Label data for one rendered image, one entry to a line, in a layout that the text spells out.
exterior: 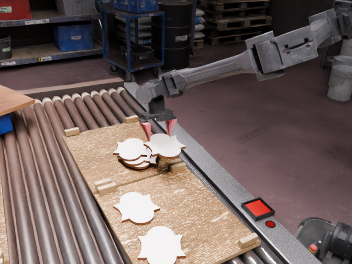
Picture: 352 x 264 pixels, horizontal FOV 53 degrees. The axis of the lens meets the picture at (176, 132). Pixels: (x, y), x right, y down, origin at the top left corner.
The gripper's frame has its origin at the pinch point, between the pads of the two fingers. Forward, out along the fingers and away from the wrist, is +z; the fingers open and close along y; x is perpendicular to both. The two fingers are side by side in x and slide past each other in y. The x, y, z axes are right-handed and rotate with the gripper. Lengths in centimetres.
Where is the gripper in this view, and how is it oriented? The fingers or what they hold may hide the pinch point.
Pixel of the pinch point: (158, 136)
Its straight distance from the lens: 124.6
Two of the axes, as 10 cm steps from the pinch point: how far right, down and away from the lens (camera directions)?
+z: 0.6, 9.5, 3.0
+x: -4.4, -2.5, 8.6
